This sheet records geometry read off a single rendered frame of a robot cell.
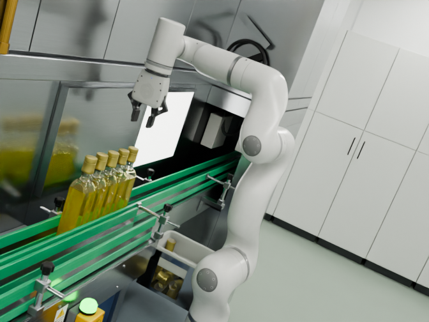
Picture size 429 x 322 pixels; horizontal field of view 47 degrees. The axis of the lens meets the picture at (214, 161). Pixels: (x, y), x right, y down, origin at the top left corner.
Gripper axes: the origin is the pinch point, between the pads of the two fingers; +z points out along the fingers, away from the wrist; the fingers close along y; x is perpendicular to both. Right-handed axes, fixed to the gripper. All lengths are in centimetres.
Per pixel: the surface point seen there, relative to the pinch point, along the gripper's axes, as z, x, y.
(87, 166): 12.3, -24.9, 0.4
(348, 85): -22, 366, 22
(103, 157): 10.2, -18.5, 1.0
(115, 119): 5.2, 4.6, -11.9
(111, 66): -12.7, -5.3, -12.7
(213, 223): 59, 91, 11
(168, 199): 34.6, 34.6, 4.0
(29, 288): 31, -56, 14
